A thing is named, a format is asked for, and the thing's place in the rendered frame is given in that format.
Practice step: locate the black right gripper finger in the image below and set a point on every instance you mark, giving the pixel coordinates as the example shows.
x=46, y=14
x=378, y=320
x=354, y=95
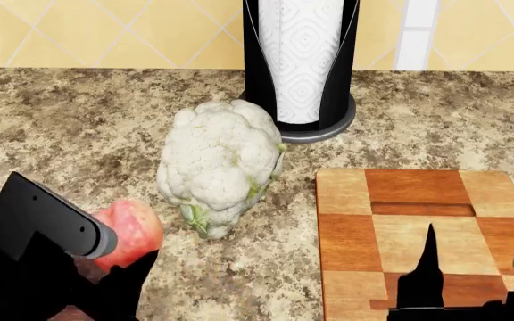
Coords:
x=424, y=287

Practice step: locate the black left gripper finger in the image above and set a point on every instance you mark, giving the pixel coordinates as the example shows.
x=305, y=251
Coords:
x=123, y=287

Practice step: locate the checkered wooden cutting board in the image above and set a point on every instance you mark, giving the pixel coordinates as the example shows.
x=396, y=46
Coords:
x=350, y=240

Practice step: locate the white cauliflower head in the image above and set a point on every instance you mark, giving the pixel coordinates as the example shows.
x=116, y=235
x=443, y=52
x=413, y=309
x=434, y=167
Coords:
x=217, y=167

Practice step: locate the black paper towel holder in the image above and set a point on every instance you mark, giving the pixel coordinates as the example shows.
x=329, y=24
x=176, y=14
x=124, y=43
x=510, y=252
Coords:
x=257, y=73

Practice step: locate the white paper towel roll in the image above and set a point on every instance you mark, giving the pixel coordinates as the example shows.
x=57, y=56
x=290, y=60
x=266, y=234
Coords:
x=299, y=67

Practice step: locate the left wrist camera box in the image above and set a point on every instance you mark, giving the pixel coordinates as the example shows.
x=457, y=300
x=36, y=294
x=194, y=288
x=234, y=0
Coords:
x=38, y=207

